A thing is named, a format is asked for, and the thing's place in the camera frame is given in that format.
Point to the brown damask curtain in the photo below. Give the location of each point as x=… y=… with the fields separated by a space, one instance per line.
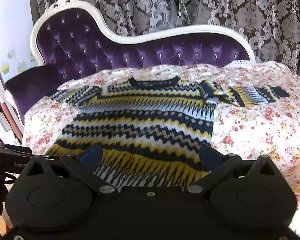
x=252 y=12

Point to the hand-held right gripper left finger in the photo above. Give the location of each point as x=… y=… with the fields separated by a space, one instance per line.
x=91 y=158

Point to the purple tufted headboard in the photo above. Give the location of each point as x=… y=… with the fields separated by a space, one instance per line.
x=77 y=45

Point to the floral quilted blanket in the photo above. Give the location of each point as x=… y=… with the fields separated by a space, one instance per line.
x=252 y=130

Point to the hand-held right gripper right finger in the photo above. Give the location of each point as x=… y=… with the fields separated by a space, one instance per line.
x=210 y=155

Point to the cupcake wall sticker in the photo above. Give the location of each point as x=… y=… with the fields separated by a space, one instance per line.
x=5 y=66
x=22 y=66

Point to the yellow navy patterned knit sweater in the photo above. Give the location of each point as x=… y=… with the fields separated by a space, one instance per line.
x=140 y=130

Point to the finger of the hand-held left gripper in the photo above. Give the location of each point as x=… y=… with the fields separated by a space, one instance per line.
x=10 y=148

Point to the grey sheer patterned curtain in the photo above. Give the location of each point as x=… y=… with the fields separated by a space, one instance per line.
x=165 y=7

